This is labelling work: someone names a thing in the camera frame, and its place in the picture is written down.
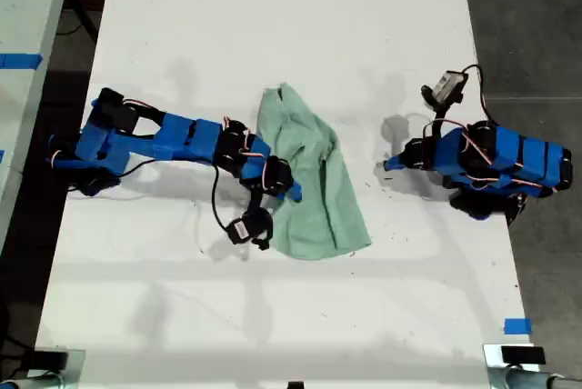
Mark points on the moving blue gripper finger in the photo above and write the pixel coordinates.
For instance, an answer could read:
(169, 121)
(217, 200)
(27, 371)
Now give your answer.
(400, 162)

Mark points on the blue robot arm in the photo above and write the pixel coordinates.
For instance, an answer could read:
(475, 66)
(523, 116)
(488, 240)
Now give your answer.
(509, 157)
(182, 139)

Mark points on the pale side table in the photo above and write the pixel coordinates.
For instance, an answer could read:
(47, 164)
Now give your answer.
(23, 43)

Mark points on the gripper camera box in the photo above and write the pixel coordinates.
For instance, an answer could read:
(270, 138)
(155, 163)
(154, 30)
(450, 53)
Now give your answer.
(449, 85)
(245, 229)

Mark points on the black clamp block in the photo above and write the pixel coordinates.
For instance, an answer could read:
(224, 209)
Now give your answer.
(50, 359)
(523, 355)

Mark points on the pale green T-shirt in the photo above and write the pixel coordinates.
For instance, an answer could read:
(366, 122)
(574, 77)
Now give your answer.
(314, 189)

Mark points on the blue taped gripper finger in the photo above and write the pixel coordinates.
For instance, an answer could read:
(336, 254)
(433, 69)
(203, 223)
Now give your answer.
(291, 192)

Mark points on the short blue tape strip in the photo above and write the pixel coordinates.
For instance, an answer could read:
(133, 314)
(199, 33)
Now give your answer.
(517, 326)

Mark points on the camera black stalk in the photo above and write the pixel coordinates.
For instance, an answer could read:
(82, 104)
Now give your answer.
(257, 200)
(438, 112)

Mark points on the long blue tape strip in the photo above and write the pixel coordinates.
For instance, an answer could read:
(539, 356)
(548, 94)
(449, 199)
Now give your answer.
(20, 61)

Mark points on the small black box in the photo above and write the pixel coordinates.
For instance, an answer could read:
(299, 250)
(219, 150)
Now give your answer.
(295, 385)

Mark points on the metal table clamp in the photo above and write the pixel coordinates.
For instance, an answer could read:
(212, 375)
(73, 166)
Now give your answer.
(495, 371)
(73, 371)

